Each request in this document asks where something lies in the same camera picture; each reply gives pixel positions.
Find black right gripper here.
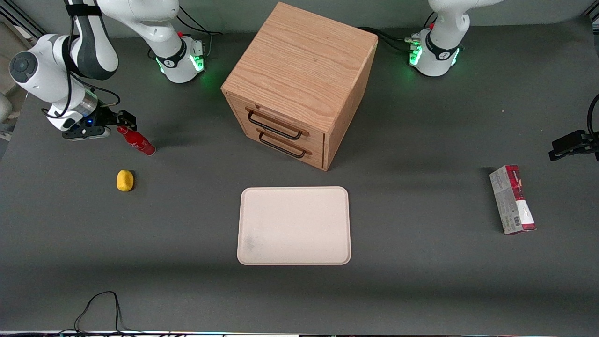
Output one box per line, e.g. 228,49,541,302
87,107,138,132

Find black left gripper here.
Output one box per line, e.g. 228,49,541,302
548,129,599,162

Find red coke bottle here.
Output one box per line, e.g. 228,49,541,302
117,125,157,157

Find cream plastic tray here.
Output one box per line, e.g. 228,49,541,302
237,186,352,266

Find yellow lemon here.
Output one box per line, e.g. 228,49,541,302
116,169,135,192

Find grey and red carton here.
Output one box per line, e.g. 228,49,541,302
489,164,537,235

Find oak wooden drawer cabinet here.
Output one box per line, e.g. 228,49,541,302
221,1,379,172

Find wooden drawer front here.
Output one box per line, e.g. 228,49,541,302
233,117,325,171
226,93,326,153

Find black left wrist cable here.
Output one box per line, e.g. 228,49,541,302
587,94,599,141

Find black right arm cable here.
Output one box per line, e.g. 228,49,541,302
41,0,121,120

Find black right arm base cables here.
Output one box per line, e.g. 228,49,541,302
175,5,223,59

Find black arm base cables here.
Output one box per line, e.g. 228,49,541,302
358,26,422,53
175,5,223,59

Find aluminium frame rail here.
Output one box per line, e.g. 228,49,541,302
0,7,47,38

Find black wire drawer handle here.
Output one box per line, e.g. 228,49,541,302
256,128,313,159
245,107,310,141

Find thin black looped cable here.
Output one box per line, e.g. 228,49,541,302
58,291,188,337

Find black left arm base cables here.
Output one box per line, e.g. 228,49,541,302
358,26,422,53

